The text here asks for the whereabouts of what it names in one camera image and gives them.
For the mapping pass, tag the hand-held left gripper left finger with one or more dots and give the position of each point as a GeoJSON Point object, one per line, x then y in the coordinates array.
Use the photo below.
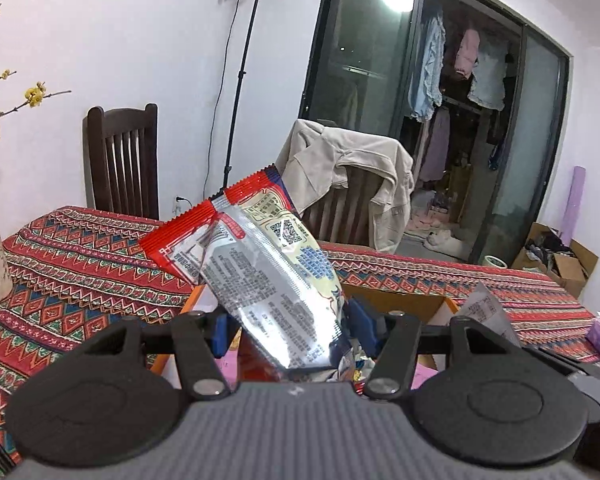
{"type": "Point", "coordinates": [220, 335]}

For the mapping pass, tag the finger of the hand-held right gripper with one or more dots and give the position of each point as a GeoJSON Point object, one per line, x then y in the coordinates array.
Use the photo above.
{"type": "Point", "coordinates": [550, 358]}

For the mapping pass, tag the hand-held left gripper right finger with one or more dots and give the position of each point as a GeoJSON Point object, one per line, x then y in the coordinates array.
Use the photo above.
{"type": "Point", "coordinates": [367, 330]}

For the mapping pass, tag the pink snack packet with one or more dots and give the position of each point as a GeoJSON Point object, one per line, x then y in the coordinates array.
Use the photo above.
{"type": "Point", "coordinates": [427, 376]}
{"type": "Point", "coordinates": [228, 367]}

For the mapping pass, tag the orange cardboard box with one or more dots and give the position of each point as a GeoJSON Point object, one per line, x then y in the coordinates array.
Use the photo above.
{"type": "Point", "coordinates": [395, 305]}

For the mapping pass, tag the white snack packet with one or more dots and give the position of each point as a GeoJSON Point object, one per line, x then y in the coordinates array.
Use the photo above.
{"type": "Point", "coordinates": [485, 310]}

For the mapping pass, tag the red silver snack packet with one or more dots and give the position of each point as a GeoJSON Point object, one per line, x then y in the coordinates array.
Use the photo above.
{"type": "Point", "coordinates": [270, 270]}

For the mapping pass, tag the brown cardboard box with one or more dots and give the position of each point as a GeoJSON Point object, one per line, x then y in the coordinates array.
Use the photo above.
{"type": "Point", "coordinates": [532, 255]}
{"type": "Point", "coordinates": [575, 270]}

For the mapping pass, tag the white round pot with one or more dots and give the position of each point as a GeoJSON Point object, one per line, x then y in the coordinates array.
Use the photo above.
{"type": "Point", "coordinates": [495, 261]}

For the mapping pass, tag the clothes pile on floor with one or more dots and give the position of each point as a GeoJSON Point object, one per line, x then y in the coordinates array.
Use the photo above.
{"type": "Point", "coordinates": [445, 240]}

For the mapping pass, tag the wooden chair under jacket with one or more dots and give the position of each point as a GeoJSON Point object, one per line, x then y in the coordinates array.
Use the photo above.
{"type": "Point", "coordinates": [340, 210]}

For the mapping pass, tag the purple rolled yoga mat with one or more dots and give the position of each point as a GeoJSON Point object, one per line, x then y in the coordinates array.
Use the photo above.
{"type": "Point", "coordinates": [573, 205]}

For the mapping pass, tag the beige jacket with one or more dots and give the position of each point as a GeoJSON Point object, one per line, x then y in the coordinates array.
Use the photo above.
{"type": "Point", "coordinates": [325, 160]}

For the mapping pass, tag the hanging pale mauve garment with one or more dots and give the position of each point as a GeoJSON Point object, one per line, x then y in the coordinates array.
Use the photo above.
{"type": "Point", "coordinates": [436, 145]}

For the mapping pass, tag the dark wooden chair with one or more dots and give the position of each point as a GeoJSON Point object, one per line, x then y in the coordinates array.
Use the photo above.
{"type": "Point", "coordinates": [122, 160]}

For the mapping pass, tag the hanging blue shirt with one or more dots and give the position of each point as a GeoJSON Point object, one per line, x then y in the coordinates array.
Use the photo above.
{"type": "Point", "coordinates": [427, 70]}

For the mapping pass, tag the studio light on stand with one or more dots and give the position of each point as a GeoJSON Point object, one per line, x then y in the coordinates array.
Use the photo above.
{"type": "Point", "coordinates": [245, 60]}

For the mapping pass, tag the hanging white shirt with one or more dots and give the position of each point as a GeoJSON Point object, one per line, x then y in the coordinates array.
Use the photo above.
{"type": "Point", "coordinates": [489, 80]}

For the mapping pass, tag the sliding glass door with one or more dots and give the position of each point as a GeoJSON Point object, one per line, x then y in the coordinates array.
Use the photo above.
{"type": "Point", "coordinates": [360, 50]}

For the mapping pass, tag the hanging pink garment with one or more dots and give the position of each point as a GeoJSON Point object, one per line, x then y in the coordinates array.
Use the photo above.
{"type": "Point", "coordinates": [466, 55]}

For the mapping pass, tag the yellow flower branches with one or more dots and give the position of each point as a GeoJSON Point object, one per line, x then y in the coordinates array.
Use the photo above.
{"type": "Point", "coordinates": [32, 95]}

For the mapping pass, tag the wall power outlet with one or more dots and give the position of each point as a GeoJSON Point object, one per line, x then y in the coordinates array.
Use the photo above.
{"type": "Point", "coordinates": [181, 202]}

